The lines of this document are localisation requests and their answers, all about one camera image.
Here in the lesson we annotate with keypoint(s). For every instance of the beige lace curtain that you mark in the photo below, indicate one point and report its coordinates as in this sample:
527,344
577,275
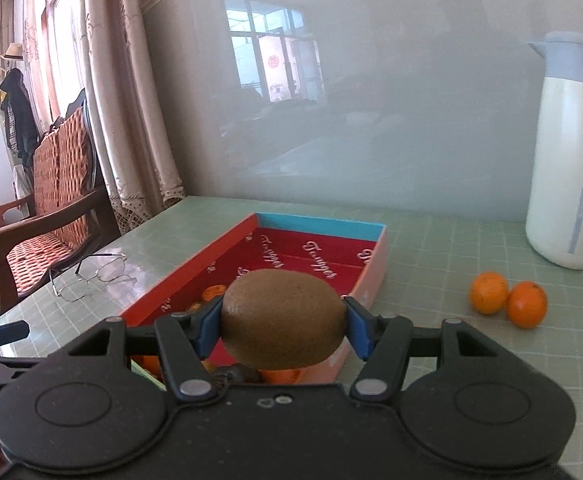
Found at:
131,110

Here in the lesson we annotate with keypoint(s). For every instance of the dark hanging coat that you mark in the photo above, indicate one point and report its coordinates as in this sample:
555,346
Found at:
18,115

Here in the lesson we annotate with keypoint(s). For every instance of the small orange tangerine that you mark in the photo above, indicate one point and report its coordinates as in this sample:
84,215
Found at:
490,292
527,305

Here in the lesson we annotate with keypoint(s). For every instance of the green grid table mat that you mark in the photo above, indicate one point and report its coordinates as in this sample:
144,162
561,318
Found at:
446,250

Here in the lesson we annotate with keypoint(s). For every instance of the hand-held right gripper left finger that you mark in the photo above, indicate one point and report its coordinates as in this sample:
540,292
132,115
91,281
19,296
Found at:
206,330

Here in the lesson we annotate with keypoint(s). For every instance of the brown kiwi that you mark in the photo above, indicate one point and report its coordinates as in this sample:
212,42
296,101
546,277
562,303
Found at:
281,317

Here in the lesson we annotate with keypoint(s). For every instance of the orange woven chair cushion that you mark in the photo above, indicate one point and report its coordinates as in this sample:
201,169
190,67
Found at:
61,160

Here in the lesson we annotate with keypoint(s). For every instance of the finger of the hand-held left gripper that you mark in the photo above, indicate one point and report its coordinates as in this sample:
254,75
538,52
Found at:
6,333
1,366

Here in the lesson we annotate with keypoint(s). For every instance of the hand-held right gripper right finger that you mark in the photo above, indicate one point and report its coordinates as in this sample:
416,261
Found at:
359,330

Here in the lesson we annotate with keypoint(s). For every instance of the large orange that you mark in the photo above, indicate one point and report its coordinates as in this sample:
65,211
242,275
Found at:
281,376

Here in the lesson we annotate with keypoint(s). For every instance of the smooth carrot piece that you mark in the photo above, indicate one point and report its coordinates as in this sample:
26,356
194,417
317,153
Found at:
195,305

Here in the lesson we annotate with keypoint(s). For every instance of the straw hat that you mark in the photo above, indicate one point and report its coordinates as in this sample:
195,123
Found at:
12,52

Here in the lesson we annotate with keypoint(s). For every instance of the red printed cardboard box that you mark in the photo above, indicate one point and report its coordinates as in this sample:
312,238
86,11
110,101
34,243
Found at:
296,255

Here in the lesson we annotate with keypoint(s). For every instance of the white thermos jug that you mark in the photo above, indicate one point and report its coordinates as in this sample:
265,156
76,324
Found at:
566,160

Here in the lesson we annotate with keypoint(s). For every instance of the ridged carrot piece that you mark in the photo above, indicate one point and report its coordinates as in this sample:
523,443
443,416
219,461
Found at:
214,293

